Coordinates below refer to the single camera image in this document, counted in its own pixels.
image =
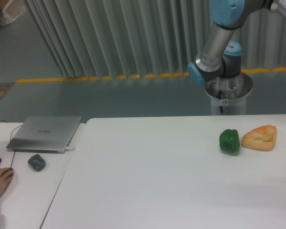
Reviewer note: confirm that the silver closed laptop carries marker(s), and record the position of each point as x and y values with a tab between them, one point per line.
45	134

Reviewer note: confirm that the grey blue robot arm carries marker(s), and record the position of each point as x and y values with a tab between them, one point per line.
228	15

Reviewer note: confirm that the triangular bread pastry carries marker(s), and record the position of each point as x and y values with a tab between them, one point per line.
262	138

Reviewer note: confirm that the green bell pepper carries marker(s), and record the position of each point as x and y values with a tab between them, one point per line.
229	141

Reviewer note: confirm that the white usb plug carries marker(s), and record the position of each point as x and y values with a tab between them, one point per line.
69	149

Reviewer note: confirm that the grey pleated curtain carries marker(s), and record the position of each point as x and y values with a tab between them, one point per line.
138	37

